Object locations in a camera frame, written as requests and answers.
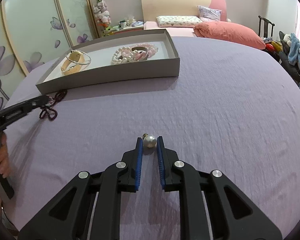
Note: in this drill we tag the pink white nightstand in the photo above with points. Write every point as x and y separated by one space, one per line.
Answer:
128 29

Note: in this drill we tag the pink bed sheet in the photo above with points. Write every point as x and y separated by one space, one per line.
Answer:
173 31

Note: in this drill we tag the single pearl earring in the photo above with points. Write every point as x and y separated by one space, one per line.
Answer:
149 141

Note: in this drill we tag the patterned white pillow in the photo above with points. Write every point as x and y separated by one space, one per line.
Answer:
178 21

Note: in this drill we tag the plush toy column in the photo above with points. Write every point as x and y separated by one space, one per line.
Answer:
101 15

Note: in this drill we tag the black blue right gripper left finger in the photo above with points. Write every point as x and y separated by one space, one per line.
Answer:
89 204

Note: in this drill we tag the floral sliding wardrobe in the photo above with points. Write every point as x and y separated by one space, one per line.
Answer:
33 32

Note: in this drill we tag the folded coral duvet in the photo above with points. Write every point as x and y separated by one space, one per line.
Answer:
228 31

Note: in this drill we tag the thin silver bangle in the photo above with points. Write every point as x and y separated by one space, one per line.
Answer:
79 57

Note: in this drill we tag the lilac bed cover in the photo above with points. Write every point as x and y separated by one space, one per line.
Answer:
232 108

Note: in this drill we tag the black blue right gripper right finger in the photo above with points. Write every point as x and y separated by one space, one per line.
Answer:
211 205

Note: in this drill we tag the person's left hand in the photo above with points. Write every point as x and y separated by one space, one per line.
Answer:
5 168

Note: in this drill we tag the grey cardboard tray box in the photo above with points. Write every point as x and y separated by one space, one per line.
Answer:
111 61

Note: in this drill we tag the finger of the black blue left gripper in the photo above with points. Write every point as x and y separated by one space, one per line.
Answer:
41 101

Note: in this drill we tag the beige pink headboard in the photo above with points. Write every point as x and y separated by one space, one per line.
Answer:
151 9

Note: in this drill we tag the lilac floral pillow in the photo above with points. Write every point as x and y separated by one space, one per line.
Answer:
208 14

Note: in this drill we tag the dark wooden chair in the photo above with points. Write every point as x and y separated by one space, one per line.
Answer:
265 29

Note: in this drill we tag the grey open bangle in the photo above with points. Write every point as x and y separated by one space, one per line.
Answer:
139 53

